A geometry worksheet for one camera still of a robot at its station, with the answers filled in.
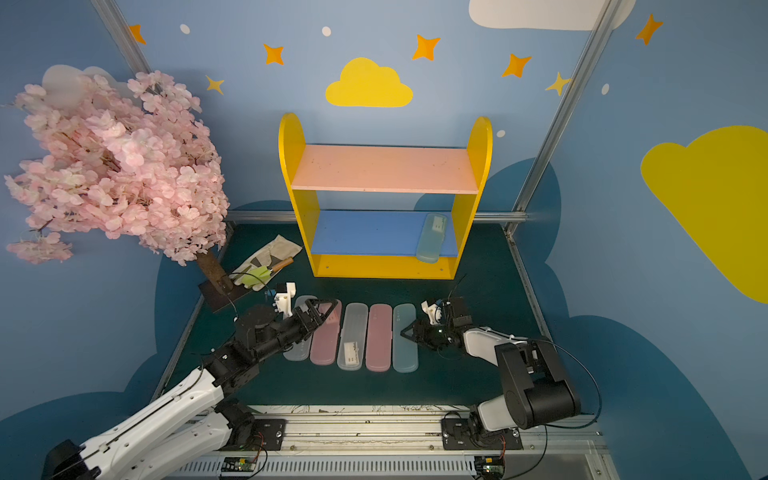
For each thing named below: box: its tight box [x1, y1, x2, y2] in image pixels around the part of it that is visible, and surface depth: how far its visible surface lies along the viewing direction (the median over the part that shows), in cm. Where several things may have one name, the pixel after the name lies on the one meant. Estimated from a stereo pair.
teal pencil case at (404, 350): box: [392, 303, 419, 373], surface depth 90 cm
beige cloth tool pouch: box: [229, 234, 303, 291], surface depth 113 cm
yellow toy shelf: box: [278, 112, 493, 279], surface depth 97 cm
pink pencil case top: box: [310, 300, 342, 366], surface depth 90 cm
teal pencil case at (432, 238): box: [416, 213, 448, 264], surface depth 101 cm
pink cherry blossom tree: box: [6, 71, 231, 288], surface depth 59 cm
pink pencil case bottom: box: [366, 304, 393, 372], surface depth 93 cm
